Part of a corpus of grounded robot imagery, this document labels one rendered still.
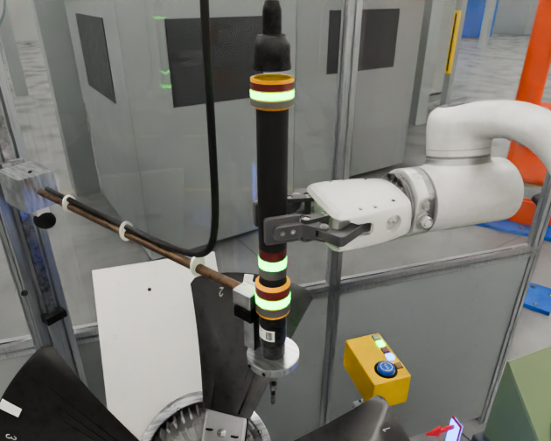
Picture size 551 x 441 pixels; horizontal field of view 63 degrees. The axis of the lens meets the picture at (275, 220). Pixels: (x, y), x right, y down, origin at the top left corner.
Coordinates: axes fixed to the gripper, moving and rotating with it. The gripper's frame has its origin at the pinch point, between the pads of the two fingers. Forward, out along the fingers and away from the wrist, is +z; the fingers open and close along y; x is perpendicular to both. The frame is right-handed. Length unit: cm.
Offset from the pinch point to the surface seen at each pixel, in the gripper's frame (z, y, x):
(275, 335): 0.6, -1.9, -15.3
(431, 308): -85, 70, -85
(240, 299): 4.0, 2.3, -11.9
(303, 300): -8.8, 12.4, -22.3
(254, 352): 2.8, 0.5, -19.5
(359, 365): -31, 29, -59
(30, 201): 35, 46, -13
